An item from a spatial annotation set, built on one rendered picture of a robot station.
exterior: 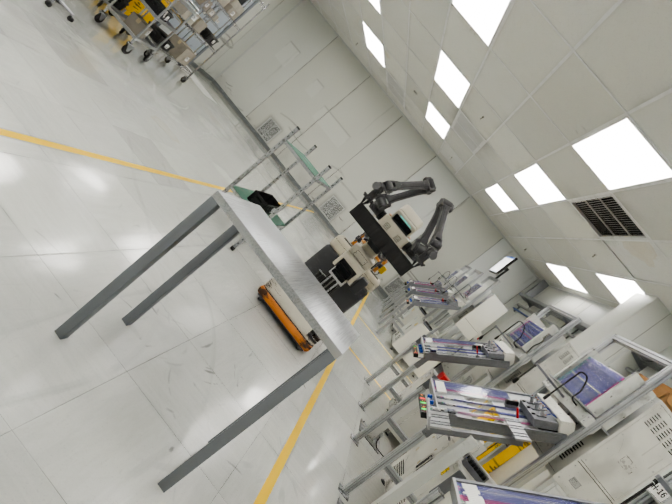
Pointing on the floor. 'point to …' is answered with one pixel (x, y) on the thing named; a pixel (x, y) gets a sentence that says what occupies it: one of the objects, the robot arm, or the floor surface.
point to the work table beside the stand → (339, 327)
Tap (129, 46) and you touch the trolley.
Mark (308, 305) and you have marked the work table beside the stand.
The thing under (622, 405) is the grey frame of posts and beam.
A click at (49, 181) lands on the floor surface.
